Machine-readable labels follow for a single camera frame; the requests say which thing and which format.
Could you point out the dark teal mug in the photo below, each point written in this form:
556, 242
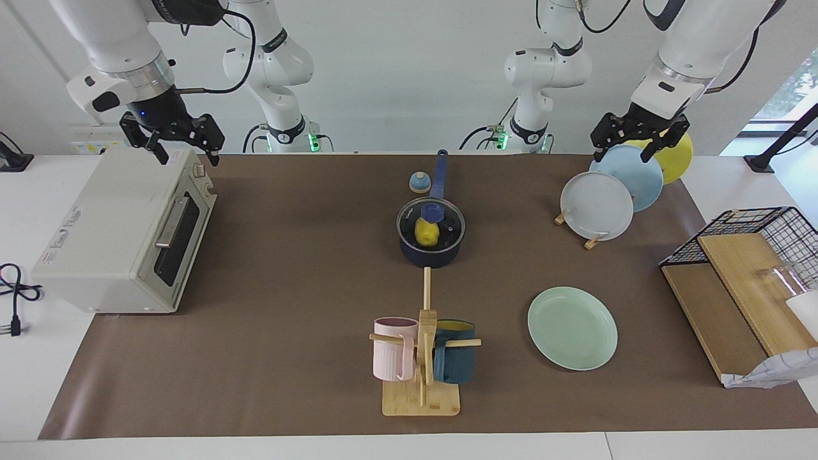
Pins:
455, 364

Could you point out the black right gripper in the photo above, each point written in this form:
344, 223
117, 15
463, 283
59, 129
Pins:
160, 108

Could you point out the white socket box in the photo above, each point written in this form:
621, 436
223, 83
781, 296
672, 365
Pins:
96, 137

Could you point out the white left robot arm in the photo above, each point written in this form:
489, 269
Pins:
703, 32

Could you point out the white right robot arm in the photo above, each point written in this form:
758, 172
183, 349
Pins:
115, 45

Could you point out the white patterned cloth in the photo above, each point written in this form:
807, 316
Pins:
779, 370

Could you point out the brown table mat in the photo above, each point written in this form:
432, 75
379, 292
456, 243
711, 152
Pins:
287, 287

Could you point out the light blue plate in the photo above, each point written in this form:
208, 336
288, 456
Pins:
645, 182

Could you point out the white toaster oven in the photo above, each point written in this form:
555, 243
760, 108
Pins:
108, 236

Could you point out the clear glass cup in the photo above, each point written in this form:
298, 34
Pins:
786, 278

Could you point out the black camera stand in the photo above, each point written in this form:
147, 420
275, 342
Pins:
760, 163

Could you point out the wooden mug tree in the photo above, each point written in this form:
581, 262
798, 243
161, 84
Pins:
422, 399

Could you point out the window with greenery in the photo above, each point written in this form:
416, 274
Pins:
802, 83

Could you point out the green plate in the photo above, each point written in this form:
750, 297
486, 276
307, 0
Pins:
572, 329

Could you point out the wooden plate rack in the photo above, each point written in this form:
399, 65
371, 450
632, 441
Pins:
592, 243

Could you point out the glass lid with blue knob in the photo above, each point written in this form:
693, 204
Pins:
432, 211

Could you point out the black table clamp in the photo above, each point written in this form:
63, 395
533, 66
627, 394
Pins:
16, 163

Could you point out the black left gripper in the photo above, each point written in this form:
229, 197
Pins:
644, 124

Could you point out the dark blue saucepan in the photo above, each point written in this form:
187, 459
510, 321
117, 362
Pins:
434, 259

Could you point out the yellow plate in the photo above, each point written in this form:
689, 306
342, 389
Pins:
677, 163

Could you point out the pink ribbed mug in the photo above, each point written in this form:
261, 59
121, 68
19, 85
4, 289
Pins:
393, 358

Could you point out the grey plate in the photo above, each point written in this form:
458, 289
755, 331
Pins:
595, 207

